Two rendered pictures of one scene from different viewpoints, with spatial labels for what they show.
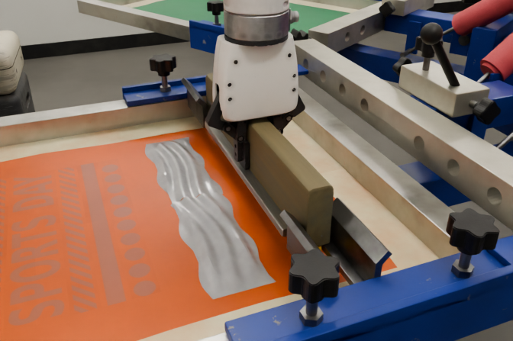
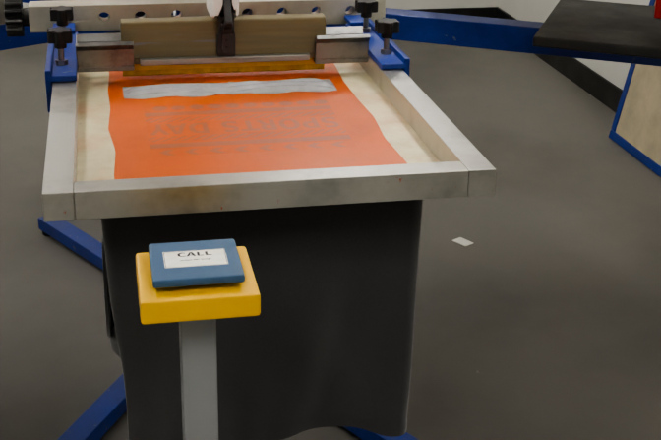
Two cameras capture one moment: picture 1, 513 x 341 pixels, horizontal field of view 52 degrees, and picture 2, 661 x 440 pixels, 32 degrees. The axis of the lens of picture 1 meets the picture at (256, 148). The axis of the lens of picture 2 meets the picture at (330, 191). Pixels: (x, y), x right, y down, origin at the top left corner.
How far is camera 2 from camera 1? 1.89 m
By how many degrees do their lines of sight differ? 72
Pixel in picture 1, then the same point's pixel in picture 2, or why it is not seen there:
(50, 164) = (134, 125)
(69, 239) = (259, 117)
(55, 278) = (300, 119)
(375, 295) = (375, 43)
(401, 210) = not seen: hidden behind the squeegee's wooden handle
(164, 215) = (245, 96)
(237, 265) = (313, 82)
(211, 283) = (326, 88)
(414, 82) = not seen: outside the picture
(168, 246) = (282, 96)
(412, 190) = not seen: hidden behind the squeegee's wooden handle
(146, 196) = (214, 99)
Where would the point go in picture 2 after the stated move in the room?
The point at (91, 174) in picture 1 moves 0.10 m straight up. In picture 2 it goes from (165, 113) to (163, 51)
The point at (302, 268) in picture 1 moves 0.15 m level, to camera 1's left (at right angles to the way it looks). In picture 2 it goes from (388, 22) to (376, 42)
